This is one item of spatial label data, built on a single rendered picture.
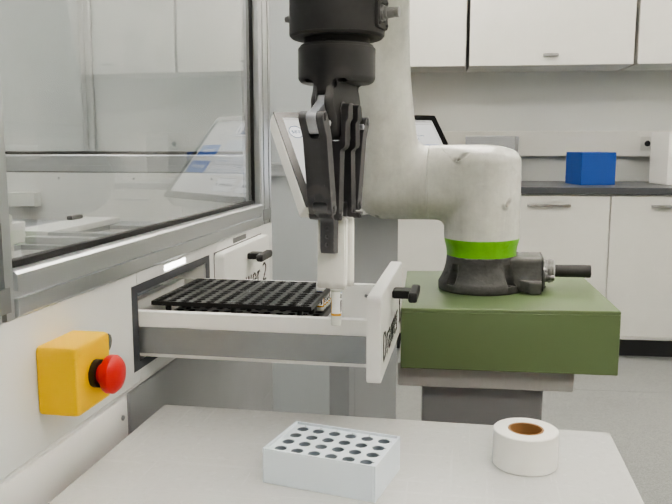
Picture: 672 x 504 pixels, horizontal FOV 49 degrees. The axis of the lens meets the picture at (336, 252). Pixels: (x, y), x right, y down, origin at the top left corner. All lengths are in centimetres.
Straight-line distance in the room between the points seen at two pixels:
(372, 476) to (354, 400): 137
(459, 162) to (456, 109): 342
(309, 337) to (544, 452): 31
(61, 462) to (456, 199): 74
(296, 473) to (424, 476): 14
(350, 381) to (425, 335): 94
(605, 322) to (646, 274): 297
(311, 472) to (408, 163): 64
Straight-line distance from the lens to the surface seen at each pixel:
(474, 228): 126
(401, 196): 127
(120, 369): 81
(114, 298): 95
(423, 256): 400
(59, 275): 83
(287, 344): 95
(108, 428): 96
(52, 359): 80
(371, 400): 216
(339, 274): 73
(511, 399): 130
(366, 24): 71
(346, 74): 71
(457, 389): 128
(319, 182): 70
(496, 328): 118
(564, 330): 120
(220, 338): 98
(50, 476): 86
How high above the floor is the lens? 111
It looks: 8 degrees down
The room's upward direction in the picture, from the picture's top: straight up
